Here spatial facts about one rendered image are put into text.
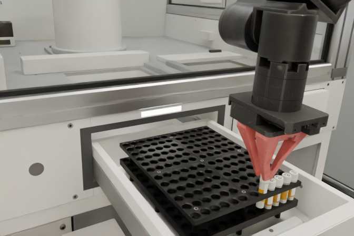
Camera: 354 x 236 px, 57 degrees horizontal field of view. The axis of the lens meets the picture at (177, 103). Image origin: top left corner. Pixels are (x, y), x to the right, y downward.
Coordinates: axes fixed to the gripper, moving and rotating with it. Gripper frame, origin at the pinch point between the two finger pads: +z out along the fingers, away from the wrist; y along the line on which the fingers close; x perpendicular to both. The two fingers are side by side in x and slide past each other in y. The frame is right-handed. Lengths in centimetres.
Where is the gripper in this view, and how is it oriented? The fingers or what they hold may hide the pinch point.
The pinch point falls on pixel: (264, 171)
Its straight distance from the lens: 43.8
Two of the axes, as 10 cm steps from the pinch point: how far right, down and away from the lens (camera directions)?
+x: 8.7, -1.2, 4.8
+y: 4.9, 3.1, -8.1
